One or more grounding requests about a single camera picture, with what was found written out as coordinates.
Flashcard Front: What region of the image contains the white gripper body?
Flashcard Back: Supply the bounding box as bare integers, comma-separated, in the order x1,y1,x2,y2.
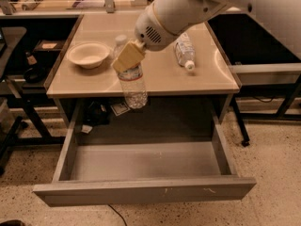
135,1,176,51

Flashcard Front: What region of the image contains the white labelled bottle lying down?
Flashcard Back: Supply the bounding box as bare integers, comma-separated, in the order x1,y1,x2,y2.
174,32,195,72

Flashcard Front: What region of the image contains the clear plastic water bottle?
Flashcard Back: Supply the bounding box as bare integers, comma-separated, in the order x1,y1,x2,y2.
113,35,148,109

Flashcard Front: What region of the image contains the white paper card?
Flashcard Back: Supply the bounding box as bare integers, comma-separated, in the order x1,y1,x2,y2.
111,103,130,116

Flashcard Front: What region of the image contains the black side table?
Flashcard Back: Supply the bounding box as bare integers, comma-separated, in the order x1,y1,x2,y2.
0,26,65,175

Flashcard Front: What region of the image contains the grey open drawer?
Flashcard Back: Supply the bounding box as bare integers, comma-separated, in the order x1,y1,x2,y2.
34,111,256,206

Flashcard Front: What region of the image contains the grey cabinet with counter top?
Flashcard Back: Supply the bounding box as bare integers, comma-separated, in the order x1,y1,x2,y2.
43,10,243,128

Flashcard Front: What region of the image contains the black floor cable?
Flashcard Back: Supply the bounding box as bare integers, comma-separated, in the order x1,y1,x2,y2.
107,204,129,226

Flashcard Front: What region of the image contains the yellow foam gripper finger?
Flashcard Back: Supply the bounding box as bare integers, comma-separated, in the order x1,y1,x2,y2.
112,40,145,73

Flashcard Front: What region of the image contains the white paper bowl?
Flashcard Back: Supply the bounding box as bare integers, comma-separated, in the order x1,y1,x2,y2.
67,41,110,69

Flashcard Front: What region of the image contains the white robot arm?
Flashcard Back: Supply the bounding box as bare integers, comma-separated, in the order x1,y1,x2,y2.
112,0,301,73

